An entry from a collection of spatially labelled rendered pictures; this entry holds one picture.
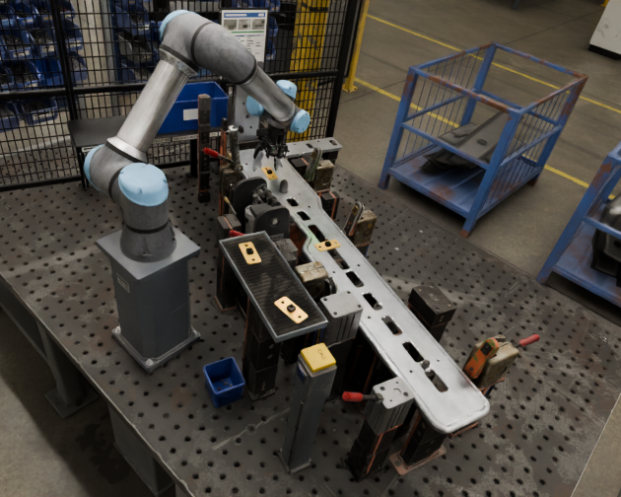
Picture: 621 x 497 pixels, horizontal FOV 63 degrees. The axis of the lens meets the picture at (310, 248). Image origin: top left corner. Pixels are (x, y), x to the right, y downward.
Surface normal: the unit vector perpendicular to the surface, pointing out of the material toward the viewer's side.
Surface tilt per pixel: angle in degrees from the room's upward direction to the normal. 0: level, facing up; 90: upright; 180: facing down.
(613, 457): 0
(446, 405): 0
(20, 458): 0
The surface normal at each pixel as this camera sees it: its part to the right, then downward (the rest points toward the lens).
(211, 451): 0.14, -0.76
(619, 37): -0.70, 0.37
